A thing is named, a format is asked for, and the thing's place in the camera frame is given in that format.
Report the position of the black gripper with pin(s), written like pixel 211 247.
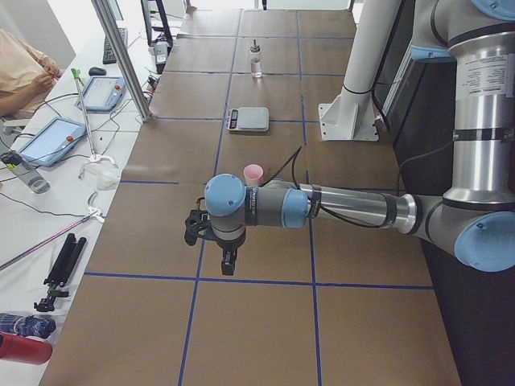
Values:
pixel 228 244

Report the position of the black keyboard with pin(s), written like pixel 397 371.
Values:
pixel 108 52

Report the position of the pink plastic cup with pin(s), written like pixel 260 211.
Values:
pixel 253 175

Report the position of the black folded tripod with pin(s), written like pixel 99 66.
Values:
pixel 61 271

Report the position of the near blue teach pendant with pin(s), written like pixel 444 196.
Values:
pixel 52 142

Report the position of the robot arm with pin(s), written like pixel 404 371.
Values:
pixel 473 220

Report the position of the grabber stick with green handle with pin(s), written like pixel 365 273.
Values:
pixel 94 158

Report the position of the black computer mouse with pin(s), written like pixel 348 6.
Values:
pixel 96 71

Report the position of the far blue teach pendant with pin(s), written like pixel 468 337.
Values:
pixel 102 93

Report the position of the blue folded umbrella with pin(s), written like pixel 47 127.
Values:
pixel 27 326

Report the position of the white pedestal column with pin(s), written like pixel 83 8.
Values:
pixel 350 117

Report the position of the silver digital kitchen scale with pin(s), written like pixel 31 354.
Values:
pixel 248 119

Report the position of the clear glass sauce bottle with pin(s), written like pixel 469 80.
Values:
pixel 255 60

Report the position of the seated person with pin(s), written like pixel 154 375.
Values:
pixel 27 77

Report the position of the aluminium frame post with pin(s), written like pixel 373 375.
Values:
pixel 109 25

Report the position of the clear drinking bottle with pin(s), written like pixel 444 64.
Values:
pixel 23 170

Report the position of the blue teach pendant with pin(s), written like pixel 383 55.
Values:
pixel 102 93
pixel 52 142

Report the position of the red water bottle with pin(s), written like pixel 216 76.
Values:
pixel 19 349

